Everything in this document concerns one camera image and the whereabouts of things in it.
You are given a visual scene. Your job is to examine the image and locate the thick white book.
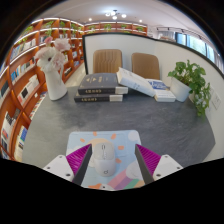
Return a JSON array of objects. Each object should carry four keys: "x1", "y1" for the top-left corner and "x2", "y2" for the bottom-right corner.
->
[{"x1": 116, "y1": 67, "x2": 157, "y2": 98}]

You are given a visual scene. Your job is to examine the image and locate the tan ribbed chair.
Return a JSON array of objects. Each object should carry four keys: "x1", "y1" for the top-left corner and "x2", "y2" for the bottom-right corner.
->
[
  {"x1": 92, "y1": 48, "x2": 123, "y2": 74},
  {"x1": 130, "y1": 52, "x2": 161, "y2": 81}
]

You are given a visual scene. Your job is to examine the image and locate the pastel sun print mouse pad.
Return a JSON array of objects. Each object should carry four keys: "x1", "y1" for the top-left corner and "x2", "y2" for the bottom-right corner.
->
[{"x1": 65, "y1": 129, "x2": 147, "y2": 191}]

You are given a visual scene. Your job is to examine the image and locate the orange wooden bookshelf unit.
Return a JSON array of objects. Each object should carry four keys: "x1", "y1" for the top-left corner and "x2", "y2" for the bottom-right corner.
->
[{"x1": 0, "y1": 17, "x2": 149, "y2": 161}]

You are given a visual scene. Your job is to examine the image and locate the blue cover book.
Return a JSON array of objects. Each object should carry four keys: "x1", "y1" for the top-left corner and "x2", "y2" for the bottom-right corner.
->
[{"x1": 146, "y1": 78, "x2": 177, "y2": 103}]

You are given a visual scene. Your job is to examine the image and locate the light grey computer mouse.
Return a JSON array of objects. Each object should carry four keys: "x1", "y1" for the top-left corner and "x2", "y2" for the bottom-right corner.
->
[{"x1": 92, "y1": 142, "x2": 118, "y2": 178}]

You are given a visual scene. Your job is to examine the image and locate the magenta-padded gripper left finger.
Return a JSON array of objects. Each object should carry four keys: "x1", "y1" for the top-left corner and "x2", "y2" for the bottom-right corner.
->
[{"x1": 43, "y1": 143, "x2": 93, "y2": 186}]

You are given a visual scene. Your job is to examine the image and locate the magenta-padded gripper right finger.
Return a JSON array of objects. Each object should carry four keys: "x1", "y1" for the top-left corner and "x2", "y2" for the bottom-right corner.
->
[{"x1": 134, "y1": 143, "x2": 184, "y2": 185}]

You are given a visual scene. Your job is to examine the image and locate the window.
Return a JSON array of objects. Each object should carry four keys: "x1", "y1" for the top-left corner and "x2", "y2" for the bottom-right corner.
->
[{"x1": 156, "y1": 26, "x2": 224, "y2": 68}]

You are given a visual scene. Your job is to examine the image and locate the green plant in white pot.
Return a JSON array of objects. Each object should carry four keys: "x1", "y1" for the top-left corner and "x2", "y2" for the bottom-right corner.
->
[{"x1": 167, "y1": 59, "x2": 212, "y2": 118}]

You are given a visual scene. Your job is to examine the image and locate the white vase with pink flowers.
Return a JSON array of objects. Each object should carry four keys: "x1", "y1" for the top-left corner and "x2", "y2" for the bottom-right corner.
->
[{"x1": 34, "y1": 36, "x2": 72, "y2": 102}]

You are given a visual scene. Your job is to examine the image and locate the white wall socket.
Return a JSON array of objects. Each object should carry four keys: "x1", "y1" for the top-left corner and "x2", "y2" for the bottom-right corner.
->
[{"x1": 209, "y1": 85, "x2": 222, "y2": 111}]

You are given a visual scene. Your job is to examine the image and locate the white partition with black frame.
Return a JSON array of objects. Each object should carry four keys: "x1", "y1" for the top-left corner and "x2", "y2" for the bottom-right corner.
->
[{"x1": 82, "y1": 32, "x2": 224, "y2": 161}]

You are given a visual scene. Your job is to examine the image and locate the ceiling lights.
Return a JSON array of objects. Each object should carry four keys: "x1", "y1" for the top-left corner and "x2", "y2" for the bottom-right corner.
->
[{"x1": 104, "y1": 9, "x2": 128, "y2": 20}]

